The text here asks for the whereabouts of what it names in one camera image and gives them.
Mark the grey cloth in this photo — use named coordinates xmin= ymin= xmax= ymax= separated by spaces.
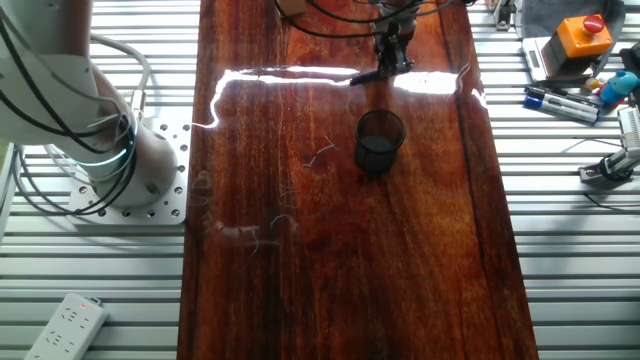
xmin=513 ymin=0 xmax=627 ymax=76

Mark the orange emergency stop button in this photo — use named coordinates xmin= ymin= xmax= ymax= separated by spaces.
xmin=541 ymin=13 xmax=615 ymax=77

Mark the black base cable bundle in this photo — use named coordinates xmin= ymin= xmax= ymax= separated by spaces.
xmin=0 ymin=19 xmax=140 ymax=217

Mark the grey base cable with connector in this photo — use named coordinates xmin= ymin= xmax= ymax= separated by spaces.
xmin=79 ymin=30 xmax=152 ymax=121

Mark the white marker with blue cap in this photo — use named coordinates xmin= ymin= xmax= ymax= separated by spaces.
xmin=522 ymin=94 xmax=601 ymax=126

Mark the black mesh pen holder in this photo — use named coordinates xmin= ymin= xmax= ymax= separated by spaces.
xmin=353 ymin=108 xmax=408 ymax=176

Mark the small metal clamp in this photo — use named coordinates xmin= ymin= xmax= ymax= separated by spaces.
xmin=491 ymin=0 xmax=517 ymax=32

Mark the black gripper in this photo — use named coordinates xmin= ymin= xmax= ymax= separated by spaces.
xmin=373 ymin=19 xmax=417 ymax=76

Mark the white power strip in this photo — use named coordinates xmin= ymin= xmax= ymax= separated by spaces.
xmin=23 ymin=292 xmax=110 ymax=360

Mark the white scale device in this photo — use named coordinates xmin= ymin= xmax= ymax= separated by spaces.
xmin=521 ymin=35 xmax=599 ymax=84

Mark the black device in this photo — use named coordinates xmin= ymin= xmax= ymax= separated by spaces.
xmin=618 ymin=41 xmax=640 ymax=77

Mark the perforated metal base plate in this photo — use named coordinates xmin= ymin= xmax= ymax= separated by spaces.
xmin=66 ymin=118 xmax=192 ymax=227

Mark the wood grain board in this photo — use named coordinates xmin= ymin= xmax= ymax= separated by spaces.
xmin=176 ymin=0 xmax=540 ymax=360

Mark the white marker with black cap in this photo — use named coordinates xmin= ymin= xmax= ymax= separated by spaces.
xmin=523 ymin=84 xmax=601 ymax=110

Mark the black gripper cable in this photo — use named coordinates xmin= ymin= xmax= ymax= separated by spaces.
xmin=273 ymin=0 xmax=474 ymax=40

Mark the beige wooden block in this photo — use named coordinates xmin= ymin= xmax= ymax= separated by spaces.
xmin=276 ymin=0 xmax=308 ymax=19

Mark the blue plush toy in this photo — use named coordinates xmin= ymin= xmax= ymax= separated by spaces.
xmin=595 ymin=69 xmax=640 ymax=107

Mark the black pen with gold tip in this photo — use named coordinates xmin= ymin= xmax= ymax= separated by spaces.
xmin=348 ymin=68 xmax=399 ymax=87

